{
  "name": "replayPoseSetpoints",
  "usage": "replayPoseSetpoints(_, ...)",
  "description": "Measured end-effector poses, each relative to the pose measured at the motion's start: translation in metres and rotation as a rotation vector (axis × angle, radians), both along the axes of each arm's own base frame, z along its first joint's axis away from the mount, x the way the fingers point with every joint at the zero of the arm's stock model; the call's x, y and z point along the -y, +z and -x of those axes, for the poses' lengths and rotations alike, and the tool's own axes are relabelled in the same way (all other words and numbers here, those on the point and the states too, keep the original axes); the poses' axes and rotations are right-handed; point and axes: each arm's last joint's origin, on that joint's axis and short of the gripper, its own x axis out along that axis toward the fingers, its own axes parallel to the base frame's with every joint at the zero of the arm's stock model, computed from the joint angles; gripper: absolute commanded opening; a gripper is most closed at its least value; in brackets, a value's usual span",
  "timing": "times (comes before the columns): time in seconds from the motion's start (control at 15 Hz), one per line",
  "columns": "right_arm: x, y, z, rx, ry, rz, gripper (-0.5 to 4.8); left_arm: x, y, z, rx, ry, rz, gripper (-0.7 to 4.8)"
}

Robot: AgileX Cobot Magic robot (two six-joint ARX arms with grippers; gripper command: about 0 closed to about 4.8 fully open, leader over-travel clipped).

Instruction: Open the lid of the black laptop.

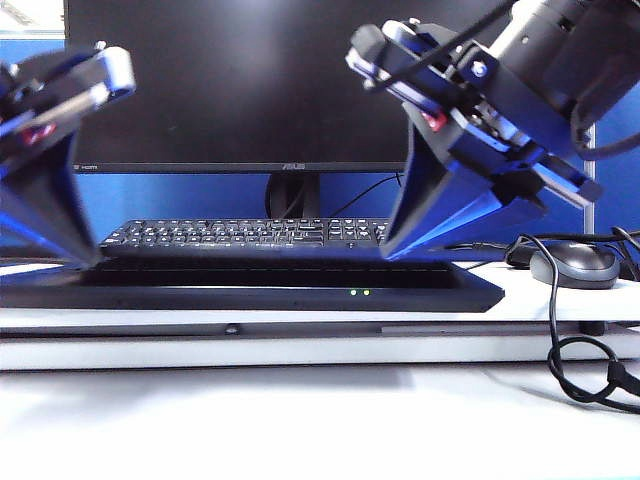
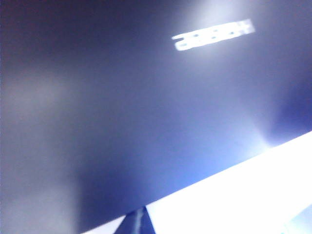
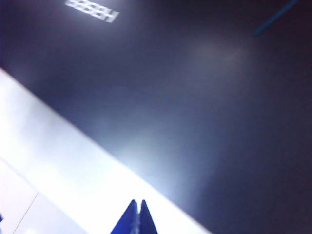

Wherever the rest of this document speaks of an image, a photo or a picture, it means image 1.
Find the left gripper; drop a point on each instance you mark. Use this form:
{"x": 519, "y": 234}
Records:
{"x": 55, "y": 90}

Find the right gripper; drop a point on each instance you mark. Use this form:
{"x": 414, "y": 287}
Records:
{"x": 480, "y": 95}

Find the black Hasee laptop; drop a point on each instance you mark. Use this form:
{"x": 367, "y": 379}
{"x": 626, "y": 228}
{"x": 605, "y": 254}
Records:
{"x": 250, "y": 297}

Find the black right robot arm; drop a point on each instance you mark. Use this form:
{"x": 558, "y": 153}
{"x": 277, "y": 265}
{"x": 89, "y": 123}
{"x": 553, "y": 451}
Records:
{"x": 590, "y": 45}

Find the black laptop power adapter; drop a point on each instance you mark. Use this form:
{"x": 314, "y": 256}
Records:
{"x": 517, "y": 257}

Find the black grey Logitech mouse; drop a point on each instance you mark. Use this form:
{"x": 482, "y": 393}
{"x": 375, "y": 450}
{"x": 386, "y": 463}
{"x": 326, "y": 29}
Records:
{"x": 580, "y": 270}

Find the black Logitech keyboard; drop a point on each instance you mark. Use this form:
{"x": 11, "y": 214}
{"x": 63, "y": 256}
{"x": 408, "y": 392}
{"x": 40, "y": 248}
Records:
{"x": 225, "y": 235}

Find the black ASUS monitor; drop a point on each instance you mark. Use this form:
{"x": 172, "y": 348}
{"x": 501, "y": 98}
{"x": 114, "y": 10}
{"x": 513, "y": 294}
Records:
{"x": 225, "y": 90}

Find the grey partition post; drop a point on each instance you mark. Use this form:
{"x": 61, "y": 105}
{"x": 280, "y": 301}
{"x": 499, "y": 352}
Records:
{"x": 589, "y": 220}

